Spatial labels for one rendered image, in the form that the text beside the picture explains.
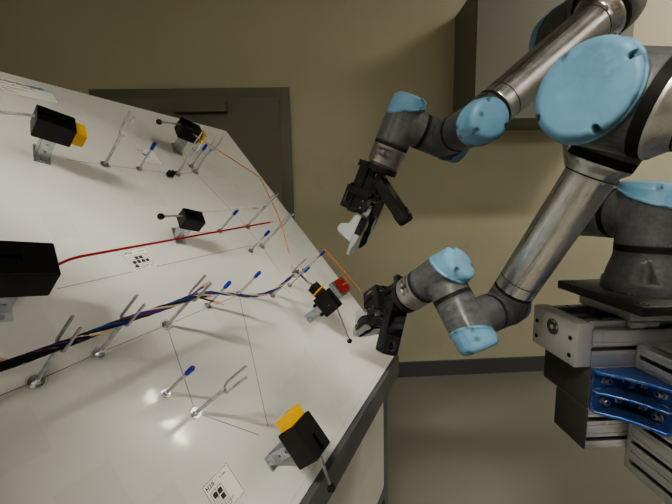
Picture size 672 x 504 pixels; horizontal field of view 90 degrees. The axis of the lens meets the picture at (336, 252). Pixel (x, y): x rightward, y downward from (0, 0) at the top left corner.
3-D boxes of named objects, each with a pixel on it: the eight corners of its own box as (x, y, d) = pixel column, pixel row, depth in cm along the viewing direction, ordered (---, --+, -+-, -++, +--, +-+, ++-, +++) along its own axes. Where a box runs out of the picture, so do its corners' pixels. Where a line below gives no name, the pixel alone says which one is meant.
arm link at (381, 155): (409, 154, 76) (401, 151, 69) (400, 174, 78) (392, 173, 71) (379, 143, 78) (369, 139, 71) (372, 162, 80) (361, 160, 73)
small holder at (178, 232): (144, 222, 70) (160, 199, 67) (185, 230, 78) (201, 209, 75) (148, 239, 68) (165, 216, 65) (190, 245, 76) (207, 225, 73)
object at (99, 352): (108, 355, 49) (151, 303, 44) (95, 361, 48) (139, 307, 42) (101, 345, 50) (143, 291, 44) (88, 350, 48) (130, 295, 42)
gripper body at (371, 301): (385, 300, 86) (416, 279, 77) (389, 333, 81) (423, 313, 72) (360, 294, 83) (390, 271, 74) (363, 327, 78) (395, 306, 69)
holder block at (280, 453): (300, 515, 54) (341, 496, 50) (257, 449, 56) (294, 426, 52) (313, 493, 58) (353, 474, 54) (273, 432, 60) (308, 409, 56)
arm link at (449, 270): (462, 285, 58) (439, 243, 61) (419, 310, 66) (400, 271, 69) (485, 279, 63) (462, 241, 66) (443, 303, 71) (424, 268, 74)
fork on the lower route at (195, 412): (200, 419, 53) (252, 378, 47) (189, 418, 52) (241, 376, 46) (201, 407, 54) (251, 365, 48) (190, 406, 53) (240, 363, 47)
